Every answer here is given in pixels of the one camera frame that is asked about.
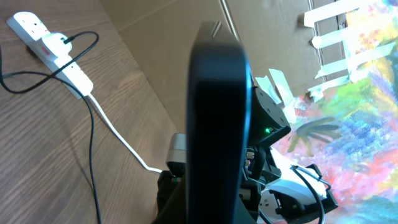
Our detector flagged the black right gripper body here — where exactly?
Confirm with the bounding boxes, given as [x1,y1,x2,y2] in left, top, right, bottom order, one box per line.
[156,146,267,224]

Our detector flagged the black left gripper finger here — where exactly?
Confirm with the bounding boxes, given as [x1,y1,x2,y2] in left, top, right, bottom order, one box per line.
[152,183,187,224]

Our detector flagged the Samsung Galaxy smartphone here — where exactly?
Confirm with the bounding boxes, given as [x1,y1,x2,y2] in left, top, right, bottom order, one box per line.
[185,22,252,223]

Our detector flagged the black USB charging cable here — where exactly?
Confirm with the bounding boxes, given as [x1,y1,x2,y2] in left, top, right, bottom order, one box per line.
[0,30,103,224]

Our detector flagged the white power strip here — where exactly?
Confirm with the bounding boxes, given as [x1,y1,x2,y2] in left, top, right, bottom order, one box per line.
[6,11,93,99]

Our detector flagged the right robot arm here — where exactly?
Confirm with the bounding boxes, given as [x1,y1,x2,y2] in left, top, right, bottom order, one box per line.
[154,87,338,223]

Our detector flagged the colourful painted backdrop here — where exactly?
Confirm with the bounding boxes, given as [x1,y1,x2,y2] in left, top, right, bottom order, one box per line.
[275,1,397,223]

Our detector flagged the white masking tape strips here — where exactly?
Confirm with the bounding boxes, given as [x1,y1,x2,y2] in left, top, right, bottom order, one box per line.
[242,1,397,123]

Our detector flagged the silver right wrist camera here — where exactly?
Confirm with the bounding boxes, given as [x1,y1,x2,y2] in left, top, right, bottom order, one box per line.
[165,133,187,171]

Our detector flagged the white power strip cord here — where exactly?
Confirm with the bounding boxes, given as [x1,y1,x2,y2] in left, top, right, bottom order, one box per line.
[86,93,163,174]

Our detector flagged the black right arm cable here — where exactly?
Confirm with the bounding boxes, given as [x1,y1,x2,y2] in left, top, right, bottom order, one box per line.
[257,164,332,224]

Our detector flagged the white wall charger plug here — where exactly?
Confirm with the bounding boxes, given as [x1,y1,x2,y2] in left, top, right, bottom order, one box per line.
[37,32,72,61]

